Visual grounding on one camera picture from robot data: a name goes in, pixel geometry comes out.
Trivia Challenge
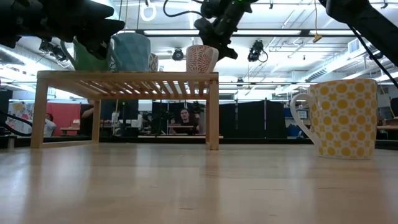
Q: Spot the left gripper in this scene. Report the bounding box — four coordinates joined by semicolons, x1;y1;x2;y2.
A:
29;0;126;60

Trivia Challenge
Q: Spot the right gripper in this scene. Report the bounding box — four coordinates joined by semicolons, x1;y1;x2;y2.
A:
193;17;239;62

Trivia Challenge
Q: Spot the plain green mug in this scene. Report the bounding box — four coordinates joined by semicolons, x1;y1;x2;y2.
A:
60;36;113;72

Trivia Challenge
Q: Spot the red leaf patterned mug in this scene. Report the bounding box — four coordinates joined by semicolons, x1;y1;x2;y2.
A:
185;44;220;73

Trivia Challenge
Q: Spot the plain blue mug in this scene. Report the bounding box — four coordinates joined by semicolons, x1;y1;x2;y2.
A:
110;32;152;72

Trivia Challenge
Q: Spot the black geometric patterned mug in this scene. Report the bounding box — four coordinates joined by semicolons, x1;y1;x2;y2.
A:
148;52;160;72

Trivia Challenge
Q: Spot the yellow dot patterned mug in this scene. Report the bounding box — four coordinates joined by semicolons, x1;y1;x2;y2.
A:
289;78;379;161

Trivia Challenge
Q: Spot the slatted wooden shelf riser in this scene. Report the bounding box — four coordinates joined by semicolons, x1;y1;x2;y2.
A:
30;70;220;151

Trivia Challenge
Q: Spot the black partition screen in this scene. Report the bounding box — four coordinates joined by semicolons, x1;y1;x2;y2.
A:
218;99;287;139

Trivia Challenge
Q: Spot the person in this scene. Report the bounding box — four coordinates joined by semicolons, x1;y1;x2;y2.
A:
171;107;201;136
44;112;58;138
80;99;95;137

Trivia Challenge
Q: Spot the black overhead crossbar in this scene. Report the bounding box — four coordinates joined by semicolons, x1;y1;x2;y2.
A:
123;28;362;37

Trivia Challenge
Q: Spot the black ceiling-mounted camera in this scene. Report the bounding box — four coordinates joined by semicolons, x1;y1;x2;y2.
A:
247;39;269;63
38;39;69;63
171;47;185;62

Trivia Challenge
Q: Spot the white hanging ring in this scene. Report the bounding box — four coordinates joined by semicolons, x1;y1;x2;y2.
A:
139;0;158;22

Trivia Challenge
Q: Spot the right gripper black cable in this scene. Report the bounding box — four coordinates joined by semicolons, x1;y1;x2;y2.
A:
162;0;205;19

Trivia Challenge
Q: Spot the red partition wall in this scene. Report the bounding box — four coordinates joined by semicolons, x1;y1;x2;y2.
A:
46;102;82;138

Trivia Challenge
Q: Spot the yellow hanging cord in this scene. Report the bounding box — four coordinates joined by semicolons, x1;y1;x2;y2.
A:
312;0;323;44

